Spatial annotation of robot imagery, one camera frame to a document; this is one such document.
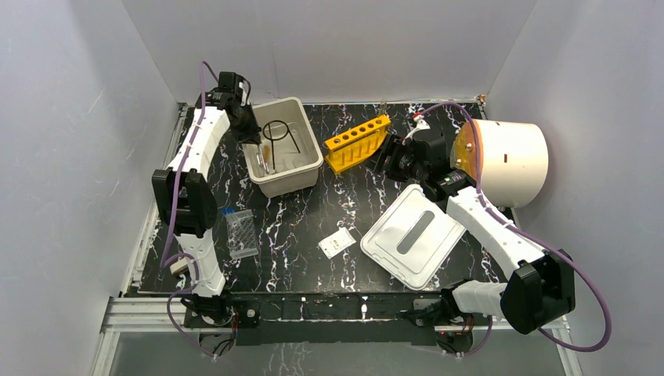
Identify yellow test tube rack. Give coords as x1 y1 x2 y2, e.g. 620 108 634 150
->
323 114 392 175

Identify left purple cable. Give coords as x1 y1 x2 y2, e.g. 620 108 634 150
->
157 61 222 359

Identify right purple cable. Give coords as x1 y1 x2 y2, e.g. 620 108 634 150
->
414 101 613 359

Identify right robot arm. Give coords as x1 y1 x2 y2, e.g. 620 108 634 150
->
367 130 576 334

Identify white plastic packet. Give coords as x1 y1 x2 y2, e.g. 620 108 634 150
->
318 227 356 259

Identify purple cable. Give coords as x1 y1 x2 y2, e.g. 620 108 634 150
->
157 61 222 359
414 101 613 359

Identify white cylindrical centrifuge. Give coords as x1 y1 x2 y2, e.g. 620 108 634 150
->
449 119 549 208

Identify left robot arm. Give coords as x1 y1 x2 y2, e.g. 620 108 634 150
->
151 71 261 326

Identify white plastic bin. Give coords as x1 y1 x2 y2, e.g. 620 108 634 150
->
243 97 323 198

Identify black wire ring stand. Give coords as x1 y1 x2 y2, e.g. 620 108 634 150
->
262 119 301 170

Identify bristle test tube brush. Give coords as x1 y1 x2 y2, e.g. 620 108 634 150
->
262 145 272 163

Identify clear acrylic tube rack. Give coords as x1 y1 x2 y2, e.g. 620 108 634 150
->
225 209 259 259

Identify metal crucible tongs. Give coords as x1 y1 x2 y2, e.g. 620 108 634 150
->
256 146 269 175

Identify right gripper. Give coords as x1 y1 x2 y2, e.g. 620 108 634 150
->
360 133 427 184

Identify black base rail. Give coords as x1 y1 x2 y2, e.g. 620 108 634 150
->
155 291 520 348

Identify white bin lid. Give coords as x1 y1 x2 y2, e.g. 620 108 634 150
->
360 184 466 291

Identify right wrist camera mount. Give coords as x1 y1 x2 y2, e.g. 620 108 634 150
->
403 114 431 142

